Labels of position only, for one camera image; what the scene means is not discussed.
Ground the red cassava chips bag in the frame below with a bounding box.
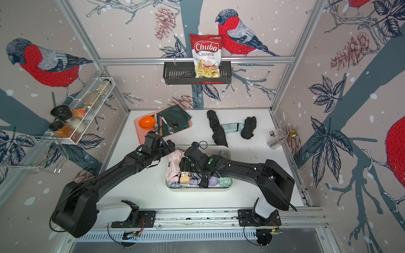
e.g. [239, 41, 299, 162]
[190, 34, 223, 78]

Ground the orange spice jar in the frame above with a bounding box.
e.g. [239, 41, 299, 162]
[49, 121, 74, 138]

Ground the pink plastic tray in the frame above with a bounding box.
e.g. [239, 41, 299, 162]
[133, 110, 193, 145]

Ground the black wall basket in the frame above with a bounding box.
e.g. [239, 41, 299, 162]
[162, 61, 232, 85]

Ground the cream plastic storage box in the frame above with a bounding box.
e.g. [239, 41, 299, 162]
[164, 145, 234, 192]

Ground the orange bowl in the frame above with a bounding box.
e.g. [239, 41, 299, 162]
[138, 116, 156, 130]

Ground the dark green cloth pouch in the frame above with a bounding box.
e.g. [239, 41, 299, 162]
[155, 104, 192, 137]

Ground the white wire wall rack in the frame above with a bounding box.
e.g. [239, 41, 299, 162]
[44, 77, 116, 145]

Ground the beige umbrella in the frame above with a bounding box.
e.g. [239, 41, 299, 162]
[179, 172, 190, 190]

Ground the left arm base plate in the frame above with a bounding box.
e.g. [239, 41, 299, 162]
[111, 210, 157, 228]

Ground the pink umbrella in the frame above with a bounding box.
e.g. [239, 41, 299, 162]
[165, 149, 184, 183]

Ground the clear cutlery holder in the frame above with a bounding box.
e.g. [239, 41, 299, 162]
[267, 125, 298, 150]

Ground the blue umbrella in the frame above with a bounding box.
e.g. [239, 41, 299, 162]
[169, 183, 183, 189]

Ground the mint green umbrella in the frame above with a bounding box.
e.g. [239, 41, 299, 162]
[218, 177, 233, 189]

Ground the lavender umbrella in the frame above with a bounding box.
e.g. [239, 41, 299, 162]
[208, 177, 218, 187]
[189, 172, 201, 186]

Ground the long black umbrella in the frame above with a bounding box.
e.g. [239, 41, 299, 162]
[207, 110, 228, 147]

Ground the black lid jar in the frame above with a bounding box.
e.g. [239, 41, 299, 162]
[50, 104, 73, 121]

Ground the wire hook rack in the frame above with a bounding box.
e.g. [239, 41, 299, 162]
[1, 135, 69, 179]

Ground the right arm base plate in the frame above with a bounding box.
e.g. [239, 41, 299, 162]
[237, 209, 282, 227]

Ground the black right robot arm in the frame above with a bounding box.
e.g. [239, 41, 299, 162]
[185, 145, 296, 211]

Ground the metal spoon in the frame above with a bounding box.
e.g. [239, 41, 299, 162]
[161, 117, 174, 135]

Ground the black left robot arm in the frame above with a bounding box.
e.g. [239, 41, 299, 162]
[49, 131, 175, 238]

